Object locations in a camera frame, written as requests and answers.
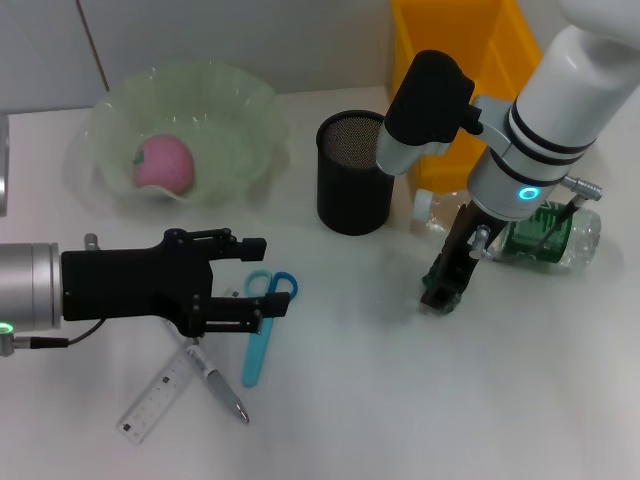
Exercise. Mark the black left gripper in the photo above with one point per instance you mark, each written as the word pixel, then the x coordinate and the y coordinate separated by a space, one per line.
pixel 125 285

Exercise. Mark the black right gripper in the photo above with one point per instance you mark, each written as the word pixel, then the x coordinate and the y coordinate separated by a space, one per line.
pixel 467 250

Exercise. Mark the green plastic wrapper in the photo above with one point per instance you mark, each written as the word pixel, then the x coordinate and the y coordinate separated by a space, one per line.
pixel 433 274

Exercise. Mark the blue scissors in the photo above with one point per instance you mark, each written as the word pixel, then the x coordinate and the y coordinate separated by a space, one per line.
pixel 255 360

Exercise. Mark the clear green-label water bottle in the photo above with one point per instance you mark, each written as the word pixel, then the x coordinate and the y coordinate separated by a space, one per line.
pixel 580 240

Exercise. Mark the pink toy peach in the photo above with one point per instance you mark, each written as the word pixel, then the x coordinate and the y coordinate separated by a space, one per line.
pixel 165 165

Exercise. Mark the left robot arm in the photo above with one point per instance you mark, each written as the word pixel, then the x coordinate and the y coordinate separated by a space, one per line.
pixel 30 285

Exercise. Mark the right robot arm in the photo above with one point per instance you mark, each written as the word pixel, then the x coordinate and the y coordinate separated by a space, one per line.
pixel 550 125

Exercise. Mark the black mesh pen cup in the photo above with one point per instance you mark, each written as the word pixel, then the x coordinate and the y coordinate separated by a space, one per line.
pixel 350 210

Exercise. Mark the grey clear ballpoint pen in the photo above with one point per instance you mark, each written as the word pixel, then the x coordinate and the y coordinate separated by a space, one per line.
pixel 225 395

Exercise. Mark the clear plastic ruler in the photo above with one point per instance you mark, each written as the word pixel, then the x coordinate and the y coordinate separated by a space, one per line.
pixel 150 405

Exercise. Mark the translucent green fruit bowl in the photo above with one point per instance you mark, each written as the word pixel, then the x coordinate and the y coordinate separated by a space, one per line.
pixel 220 100

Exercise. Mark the yellow plastic bin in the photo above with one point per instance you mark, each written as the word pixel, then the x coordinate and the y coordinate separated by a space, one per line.
pixel 440 30

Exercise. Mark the silver right gripper connector post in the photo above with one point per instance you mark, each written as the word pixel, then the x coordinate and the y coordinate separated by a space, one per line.
pixel 481 236

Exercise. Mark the silver gripper connector post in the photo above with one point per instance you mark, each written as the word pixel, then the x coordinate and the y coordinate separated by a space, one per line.
pixel 91 241
pixel 481 236

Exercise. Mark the silver left gripper connector post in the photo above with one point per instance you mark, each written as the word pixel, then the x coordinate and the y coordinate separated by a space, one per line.
pixel 91 241

